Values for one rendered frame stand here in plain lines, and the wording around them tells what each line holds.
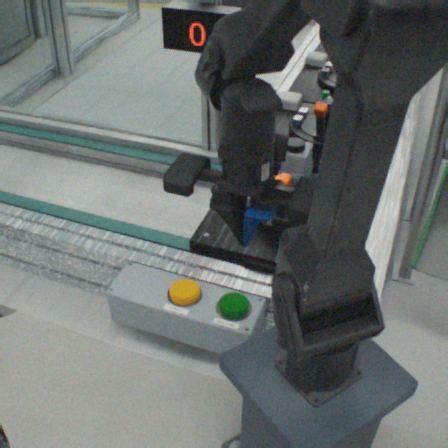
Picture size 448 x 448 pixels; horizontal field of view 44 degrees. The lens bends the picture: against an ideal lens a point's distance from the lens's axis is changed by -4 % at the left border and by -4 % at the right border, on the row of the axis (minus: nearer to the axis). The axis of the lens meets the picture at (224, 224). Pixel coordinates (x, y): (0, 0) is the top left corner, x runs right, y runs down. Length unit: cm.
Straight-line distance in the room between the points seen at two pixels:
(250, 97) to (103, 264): 42
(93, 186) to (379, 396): 69
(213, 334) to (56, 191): 46
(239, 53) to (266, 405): 32
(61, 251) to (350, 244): 57
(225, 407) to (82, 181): 52
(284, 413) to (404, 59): 34
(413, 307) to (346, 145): 59
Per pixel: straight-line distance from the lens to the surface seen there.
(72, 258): 91
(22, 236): 95
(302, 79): 134
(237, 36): 53
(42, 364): 87
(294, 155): 83
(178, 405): 79
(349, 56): 33
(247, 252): 83
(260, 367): 58
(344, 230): 44
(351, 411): 56
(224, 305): 75
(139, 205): 101
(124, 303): 80
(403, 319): 92
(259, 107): 55
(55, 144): 118
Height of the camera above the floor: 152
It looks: 39 degrees down
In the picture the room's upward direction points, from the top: straight up
